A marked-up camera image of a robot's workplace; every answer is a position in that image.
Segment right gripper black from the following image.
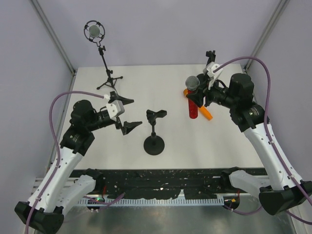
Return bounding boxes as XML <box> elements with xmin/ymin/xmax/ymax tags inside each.
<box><xmin>187</xmin><ymin>76</ymin><xmax>238</xmax><ymax>109</ymax></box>

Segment red microphone silver grille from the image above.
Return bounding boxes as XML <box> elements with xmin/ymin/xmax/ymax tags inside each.
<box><xmin>185</xmin><ymin>76</ymin><xmax>200</xmax><ymax>119</ymax></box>

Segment orange microphone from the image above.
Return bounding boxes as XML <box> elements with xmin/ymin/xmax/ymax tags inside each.
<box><xmin>183</xmin><ymin>89</ymin><xmax>213</xmax><ymax>120</ymax></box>

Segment black round-base mic stand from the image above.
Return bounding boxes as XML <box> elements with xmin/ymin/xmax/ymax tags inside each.
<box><xmin>203</xmin><ymin>50</ymin><xmax>216</xmax><ymax>80</ymax></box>

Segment black tripod stand shock mount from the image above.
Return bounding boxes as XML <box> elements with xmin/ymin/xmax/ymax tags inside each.
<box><xmin>83</xmin><ymin>20</ymin><xmax>123</xmax><ymax>94</ymax></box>

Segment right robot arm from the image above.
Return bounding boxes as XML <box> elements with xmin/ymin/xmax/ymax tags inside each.
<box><xmin>185</xmin><ymin>73</ymin><xmax>312</xmax><ymax>215</ymax></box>

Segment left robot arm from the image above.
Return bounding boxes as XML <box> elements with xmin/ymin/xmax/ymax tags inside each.
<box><xmin>15</xmin><ymin>91</ymin><xmax>142</xmax><ymax>234</ymax></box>

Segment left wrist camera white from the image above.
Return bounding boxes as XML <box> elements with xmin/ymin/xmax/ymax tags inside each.
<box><xmin>104</xmin><ymin>95</ymin><xmax>125</xmax><ymax>121</ymax></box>

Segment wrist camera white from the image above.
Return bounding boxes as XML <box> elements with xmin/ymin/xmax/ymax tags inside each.
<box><xmin>104</xmin><ymin>95</ymin><xmax>125</xmax><ymax>121</ymax></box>
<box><xmin>203</xmin><ymin>62</ymin><xmax>223</xmax><ymax>90</ymax></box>

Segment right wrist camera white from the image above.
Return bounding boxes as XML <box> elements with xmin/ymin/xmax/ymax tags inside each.
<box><xmin>203</xmin><ymin>62</ymin><xmax>223</xmax><ymax>90</ymax></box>

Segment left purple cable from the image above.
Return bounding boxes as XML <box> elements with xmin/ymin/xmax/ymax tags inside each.
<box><xmin>24</xmin><ymin>91</ymin><xmax>127</xmax><ymax>234</ymax></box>

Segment black front rail base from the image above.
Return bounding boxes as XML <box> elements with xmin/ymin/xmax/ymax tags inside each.
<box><xmin>73</xmin><ymin>167</ymin><xmax>269</xmax><ymax>199</ymax></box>

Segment white slotted cable duct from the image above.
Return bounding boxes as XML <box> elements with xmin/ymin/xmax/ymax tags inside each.
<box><xmin>78</xmin><ymin>197</ymin><xmax>225</xmax><ymax>207</ymax></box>

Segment right aluminium frame post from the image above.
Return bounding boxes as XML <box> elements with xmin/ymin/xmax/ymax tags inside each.
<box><xmin>251</xmin><ymin>0</ymin><xmax>290</xmax><ymax>57</ymax></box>

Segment aluminium frame post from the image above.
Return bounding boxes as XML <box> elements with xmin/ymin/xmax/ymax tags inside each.
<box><xmin>251</xmin><ymin>0</ymin><xmax>290</xmax><ymax>57</ymax></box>
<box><xmin>29</xmin><ymin>0</ymin><xmax>76</xmax><ymax>75</ymax></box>

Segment left aluminium frame post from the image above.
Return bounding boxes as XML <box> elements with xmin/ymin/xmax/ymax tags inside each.
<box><xmin>29</xmin><ymin>0</ymin><xmax>76</xmax><ymax>75</ymax></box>

